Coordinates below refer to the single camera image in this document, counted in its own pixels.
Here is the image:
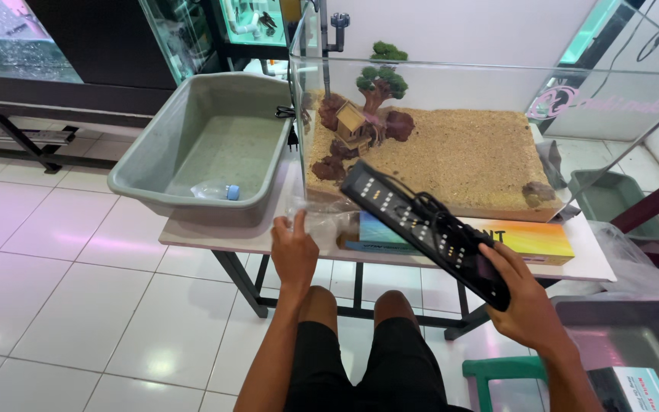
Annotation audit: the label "person's left hand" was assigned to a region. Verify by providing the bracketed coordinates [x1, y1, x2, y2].
[270, 209, 320, 287]

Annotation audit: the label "person's right hand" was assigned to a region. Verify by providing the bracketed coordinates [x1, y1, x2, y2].
[477, 242, 565, 352]

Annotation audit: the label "clear plastic wrap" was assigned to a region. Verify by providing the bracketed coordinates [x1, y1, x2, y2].
[285, 197, 362, 253]

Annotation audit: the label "black aquarium led light bar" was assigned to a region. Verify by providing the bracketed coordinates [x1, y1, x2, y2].
[339, 159, 511, 312]

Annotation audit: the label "colourful rainbow cardboard box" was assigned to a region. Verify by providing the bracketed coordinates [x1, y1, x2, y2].
[338, 211, 575, 266]

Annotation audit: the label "white table with black legs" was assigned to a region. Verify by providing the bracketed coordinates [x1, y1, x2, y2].
[158, 154, 617, 341]

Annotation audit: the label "green plastic stool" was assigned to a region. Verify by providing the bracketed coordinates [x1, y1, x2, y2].
[462, 356, 550, 412]

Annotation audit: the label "clear bottle with blue cap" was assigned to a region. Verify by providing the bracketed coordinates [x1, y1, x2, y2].
[190, 181, 241, 201]

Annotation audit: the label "small brown rock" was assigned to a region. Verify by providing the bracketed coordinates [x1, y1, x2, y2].
[522, 181, 557, 208]

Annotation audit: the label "grey metal tray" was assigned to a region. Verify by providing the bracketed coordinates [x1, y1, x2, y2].
[550, 295, 659, 390]

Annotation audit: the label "large clear plastic bag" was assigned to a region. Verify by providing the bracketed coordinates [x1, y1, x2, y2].
[587, 220, 659, 298]

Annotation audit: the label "grey plastic tub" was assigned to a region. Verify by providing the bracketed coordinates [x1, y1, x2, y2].
[107, 71, 299, 229]

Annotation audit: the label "small green plastic tray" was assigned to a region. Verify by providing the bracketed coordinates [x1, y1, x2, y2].
[567, 169, 659, 241]

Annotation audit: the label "black and white product box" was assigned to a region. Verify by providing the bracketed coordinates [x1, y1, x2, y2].
[587, 366, 659, 412]

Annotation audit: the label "person's black shorts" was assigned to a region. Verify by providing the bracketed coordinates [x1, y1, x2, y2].
[284, 317, 473, 412]

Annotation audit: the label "tree and house aquarium ornament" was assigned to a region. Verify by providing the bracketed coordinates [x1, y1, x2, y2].
[310, 41, 416, 183]

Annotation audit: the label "sand substrate bed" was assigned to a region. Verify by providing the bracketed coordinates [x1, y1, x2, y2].
[305, 94, 565, 223]

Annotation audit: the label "glass aquarium tank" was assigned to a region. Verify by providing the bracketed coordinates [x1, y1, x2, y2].
[288, 0, 659, 224]

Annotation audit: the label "grey filter pipe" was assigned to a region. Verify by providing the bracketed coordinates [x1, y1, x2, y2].
[319, 0, 351, 53]

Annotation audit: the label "black aquarium rack with tanks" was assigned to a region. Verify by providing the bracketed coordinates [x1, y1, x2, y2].
[0, 0, 330, 175]

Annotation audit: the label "black cord on light bar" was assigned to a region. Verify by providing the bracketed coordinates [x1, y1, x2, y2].
[389, 180, 482, 261]

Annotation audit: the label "black power cable with plug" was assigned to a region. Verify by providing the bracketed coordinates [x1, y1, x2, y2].
[275, 105, 301, 153]

